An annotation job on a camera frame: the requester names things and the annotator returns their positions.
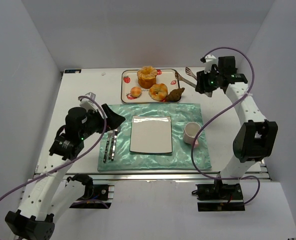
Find metal serving tongs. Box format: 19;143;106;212
174;66;213;98

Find sugared orange bundt bread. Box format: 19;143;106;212
137;66;157;89

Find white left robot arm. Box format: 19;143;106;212
5;104;125;240

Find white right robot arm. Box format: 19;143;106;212
196;54;278;190

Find glazed bagel bread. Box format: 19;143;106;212
149;83;168;101

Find metal spoon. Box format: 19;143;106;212
109;126;121;162

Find metal fork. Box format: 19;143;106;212
103;131;113;163

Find brown chocolate croissant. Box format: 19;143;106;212
165;87;185;102

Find teal satin placemat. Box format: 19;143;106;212
97;103;211;172

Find small round peach bun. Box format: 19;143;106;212
130;86;142;98

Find white square plate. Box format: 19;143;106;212
130;116;173;155

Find strawberry pattern serving tray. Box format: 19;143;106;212
121;68;180;104

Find pink mug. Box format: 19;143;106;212
183;122;201;145

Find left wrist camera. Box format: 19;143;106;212
78;92;96;111

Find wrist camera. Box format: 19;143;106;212
78;92;96;111
200;54;218;74

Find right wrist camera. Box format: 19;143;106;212
200;54;218;74

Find aluminium table front rail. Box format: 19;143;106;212
35;172;271;182

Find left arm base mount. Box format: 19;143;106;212
66;173;115;209

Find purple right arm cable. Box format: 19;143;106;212
190;46;261;206

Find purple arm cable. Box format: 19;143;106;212
190;46;261;206
0;95;109;240

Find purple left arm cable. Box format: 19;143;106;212
0;95;109;240

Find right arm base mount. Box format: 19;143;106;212
191;182;245;212

